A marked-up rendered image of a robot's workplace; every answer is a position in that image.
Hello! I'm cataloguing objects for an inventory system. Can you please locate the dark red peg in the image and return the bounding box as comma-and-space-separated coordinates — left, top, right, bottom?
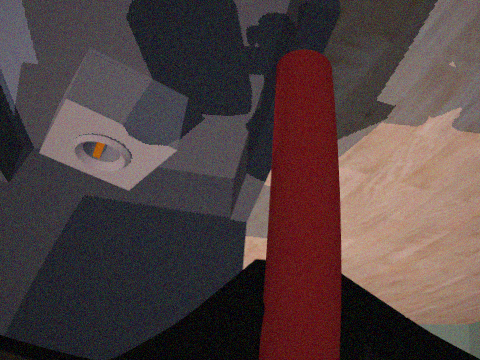
259, 49, 341, 360

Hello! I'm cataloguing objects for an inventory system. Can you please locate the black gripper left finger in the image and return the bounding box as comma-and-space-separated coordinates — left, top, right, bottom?
0, 259, 267, 360

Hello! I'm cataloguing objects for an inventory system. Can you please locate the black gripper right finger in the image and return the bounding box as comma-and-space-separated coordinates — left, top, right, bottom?
340, 275, 480, 360

